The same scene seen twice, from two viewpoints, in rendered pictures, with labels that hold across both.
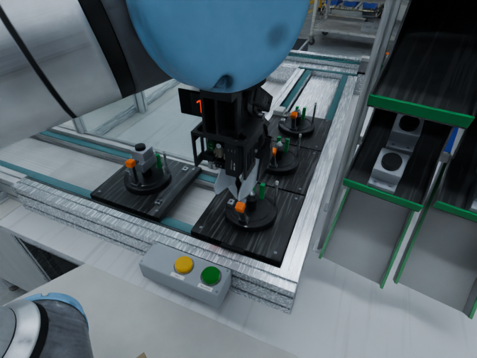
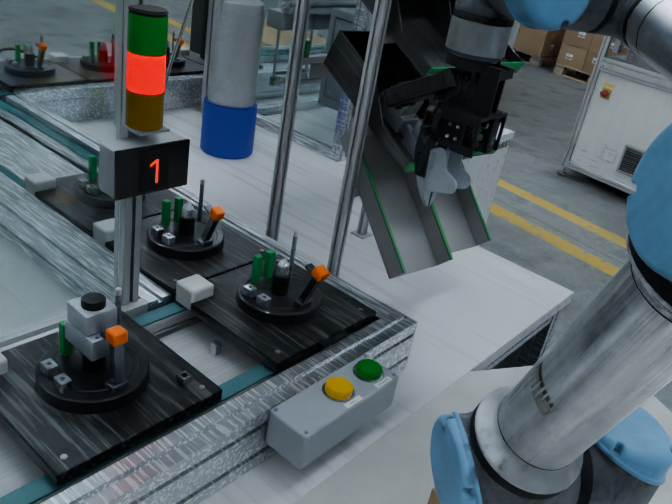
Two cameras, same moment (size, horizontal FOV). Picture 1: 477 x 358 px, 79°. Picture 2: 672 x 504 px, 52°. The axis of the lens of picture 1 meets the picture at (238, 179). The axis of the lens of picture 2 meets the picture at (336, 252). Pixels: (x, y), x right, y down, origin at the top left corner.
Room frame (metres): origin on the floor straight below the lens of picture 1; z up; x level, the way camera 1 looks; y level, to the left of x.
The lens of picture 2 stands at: (0.25, 0.90, 1.58)
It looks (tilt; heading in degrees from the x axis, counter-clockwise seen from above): 27 degrees down; 283
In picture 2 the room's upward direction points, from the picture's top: 11 degrees clockwise
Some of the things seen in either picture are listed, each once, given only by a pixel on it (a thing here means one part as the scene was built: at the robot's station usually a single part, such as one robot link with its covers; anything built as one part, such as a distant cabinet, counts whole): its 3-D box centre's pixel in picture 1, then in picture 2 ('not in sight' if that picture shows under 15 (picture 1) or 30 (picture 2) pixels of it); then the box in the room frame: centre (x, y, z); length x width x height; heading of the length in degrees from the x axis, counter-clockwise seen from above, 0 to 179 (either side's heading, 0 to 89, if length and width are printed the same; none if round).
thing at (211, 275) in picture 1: (211, 275); (368, 371); (0.36, 0.06, 0.96); 0.04 x 0.04 x 0.02
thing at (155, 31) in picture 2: not in sight; (147, 32); (0.73, 0.09, 1.38); 0.05 x 0.05 x 0.05
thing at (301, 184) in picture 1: (278, 151); (186, 221); (0.77, -0.13, 1.01); 0.24 x 0.24 x 0.13; 67
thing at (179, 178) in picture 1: (149, 182); (93, 383); (0.68, 0.28, 0.96); 0.24 x 0.24 x 0.02; 67
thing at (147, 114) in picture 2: not in sight; (144, 107); (0.73, 0.09, 1.28); 0.05 x 0.05 x 0.05
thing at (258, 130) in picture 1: (233, 119); (466, 104); (0.32, 0.01, 1.37); 0.09 x 0.08 x 0.12; 157
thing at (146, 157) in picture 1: (144, 153); (89, 317); (0.69, 0.27, 1.06); 0.08 x 0.04 x 0.07; 157
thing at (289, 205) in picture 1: (251, 200); (280, 279); (0.55, -0.03, 1.01); 0.24 x 0.24 x 0.13; 67
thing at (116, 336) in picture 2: (134, 170); (113, 352); (0.64, 0.29, 1.04); 0.04 x 0.02 x 0.08; 157
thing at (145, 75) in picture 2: not in sight; (146, 71); (0.73, 0.09, 1.33); 0.05 x 0.05 x 0.05
